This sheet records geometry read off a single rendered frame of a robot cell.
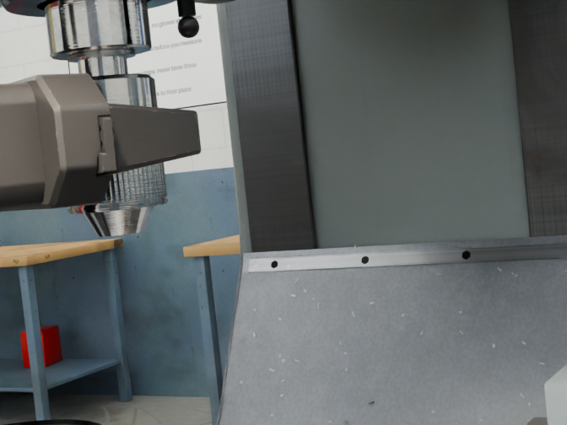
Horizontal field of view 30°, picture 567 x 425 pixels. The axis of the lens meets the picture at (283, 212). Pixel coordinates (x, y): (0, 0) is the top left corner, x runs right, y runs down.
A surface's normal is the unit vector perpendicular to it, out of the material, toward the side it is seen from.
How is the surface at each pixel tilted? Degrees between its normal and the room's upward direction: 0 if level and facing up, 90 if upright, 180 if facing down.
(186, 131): 90
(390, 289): 63
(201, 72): 90
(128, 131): 90
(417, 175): 90
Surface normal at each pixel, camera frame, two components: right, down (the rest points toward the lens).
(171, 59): -0.47, 0.10
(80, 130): 0.61, -0.02
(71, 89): 0.36, -0.72
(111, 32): 0.41, 0.00
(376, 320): -0.48, -0.35
